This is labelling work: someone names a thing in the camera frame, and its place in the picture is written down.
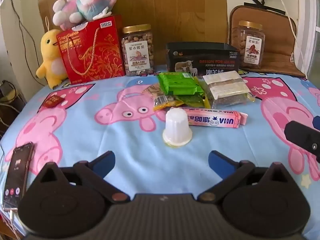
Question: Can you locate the clear snack bar packet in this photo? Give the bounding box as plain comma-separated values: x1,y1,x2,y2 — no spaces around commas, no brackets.
202,70,255,109

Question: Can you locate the white phone cable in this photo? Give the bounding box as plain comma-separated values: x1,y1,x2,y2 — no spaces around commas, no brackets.
9,209,23,240

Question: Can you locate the printed cartoon bedsheet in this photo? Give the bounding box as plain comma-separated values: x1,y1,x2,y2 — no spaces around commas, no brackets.
0,65,320,240

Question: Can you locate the pink and blue plush toy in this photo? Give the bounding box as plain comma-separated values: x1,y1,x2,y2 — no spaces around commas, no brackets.
52,0,117,30

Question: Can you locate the smartphone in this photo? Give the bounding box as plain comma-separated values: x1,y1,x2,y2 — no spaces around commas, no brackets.
2,141,35,212

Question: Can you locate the dark green snack packet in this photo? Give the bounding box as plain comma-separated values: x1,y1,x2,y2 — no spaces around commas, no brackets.
175,94,212,109

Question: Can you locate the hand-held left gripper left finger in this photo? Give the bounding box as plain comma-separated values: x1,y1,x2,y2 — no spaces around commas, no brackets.
30,151,131,203

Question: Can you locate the red gift box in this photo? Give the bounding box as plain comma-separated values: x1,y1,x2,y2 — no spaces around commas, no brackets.
56,15,126,85

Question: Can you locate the yellow nut packet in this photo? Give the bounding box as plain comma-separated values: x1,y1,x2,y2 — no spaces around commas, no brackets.
146,84,183,112

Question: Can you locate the white window frame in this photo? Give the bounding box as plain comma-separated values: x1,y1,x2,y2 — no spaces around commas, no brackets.
292,0,320,80

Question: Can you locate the small red packet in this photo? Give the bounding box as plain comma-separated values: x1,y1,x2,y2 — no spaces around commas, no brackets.
41,95,63,108

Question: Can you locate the white jelly cup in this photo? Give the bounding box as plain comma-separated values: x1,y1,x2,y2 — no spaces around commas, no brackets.
162,107,193,147

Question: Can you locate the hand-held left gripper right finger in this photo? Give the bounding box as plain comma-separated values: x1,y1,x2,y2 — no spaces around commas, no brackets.
197,150,300,203

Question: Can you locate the pink candy stick pack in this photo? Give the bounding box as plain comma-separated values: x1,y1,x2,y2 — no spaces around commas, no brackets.
180,107,248,128

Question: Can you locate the black printed box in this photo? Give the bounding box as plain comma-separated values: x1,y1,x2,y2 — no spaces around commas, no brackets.
165,42,240,79

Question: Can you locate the cashew jar with gold lid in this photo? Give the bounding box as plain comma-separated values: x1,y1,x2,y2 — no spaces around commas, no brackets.
121,24,155,77

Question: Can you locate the brown seat cushion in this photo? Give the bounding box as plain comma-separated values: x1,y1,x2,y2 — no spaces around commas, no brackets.
229,5,307,78

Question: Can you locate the pecan jar with gold lid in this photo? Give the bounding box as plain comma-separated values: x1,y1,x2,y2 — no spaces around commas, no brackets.
231,20,266,70

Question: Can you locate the yellow plush toy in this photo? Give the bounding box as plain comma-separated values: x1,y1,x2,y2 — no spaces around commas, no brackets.
36,29,68,90

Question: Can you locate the wooden board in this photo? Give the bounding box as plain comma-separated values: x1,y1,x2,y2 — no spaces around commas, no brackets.
37,0,228,67

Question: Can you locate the white power cable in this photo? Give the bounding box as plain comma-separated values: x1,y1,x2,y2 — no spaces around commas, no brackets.
271,0,308,78

